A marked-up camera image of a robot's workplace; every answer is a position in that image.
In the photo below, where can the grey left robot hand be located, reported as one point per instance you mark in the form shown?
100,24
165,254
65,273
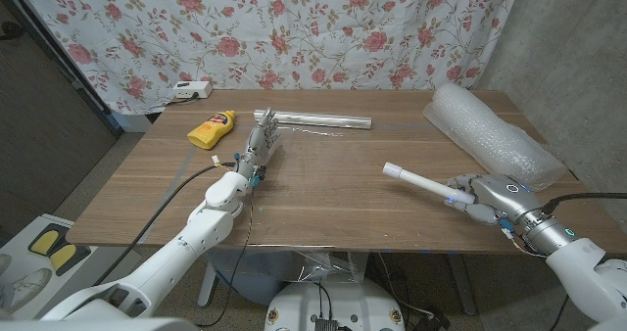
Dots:
259,140

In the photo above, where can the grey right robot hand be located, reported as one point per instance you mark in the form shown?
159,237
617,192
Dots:
504,194

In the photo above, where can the clear cling film roll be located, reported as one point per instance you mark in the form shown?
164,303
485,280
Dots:
328,120

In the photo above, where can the white cylindrical roll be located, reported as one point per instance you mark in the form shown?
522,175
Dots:
421,181

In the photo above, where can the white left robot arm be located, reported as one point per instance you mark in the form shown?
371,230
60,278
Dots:
186,248

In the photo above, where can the yellow squeeze bottle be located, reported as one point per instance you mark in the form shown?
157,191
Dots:
210,130

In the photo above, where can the bubble wrap roll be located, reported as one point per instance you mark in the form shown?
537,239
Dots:
490,135

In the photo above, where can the white power strip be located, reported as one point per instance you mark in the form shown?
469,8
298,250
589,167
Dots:
192,89

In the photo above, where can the table leg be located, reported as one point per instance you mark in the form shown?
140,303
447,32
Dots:
207,284
460,284

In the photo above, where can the floral print backdrop curtain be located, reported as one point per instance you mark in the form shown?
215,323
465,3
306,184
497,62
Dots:
294,32

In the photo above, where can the grey blue bin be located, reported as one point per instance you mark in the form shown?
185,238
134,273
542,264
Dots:
255,277

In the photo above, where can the white robot torso base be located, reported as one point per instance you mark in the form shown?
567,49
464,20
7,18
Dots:
338,304

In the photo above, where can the dark partition panel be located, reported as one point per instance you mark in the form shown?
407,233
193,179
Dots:
39,135

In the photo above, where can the yellow black slipper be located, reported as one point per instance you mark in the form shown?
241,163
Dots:
45,240
68,260

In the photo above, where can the white floor mat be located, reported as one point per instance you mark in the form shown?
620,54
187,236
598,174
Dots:
19,252

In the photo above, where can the white shoe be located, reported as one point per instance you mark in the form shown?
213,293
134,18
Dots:
24,288

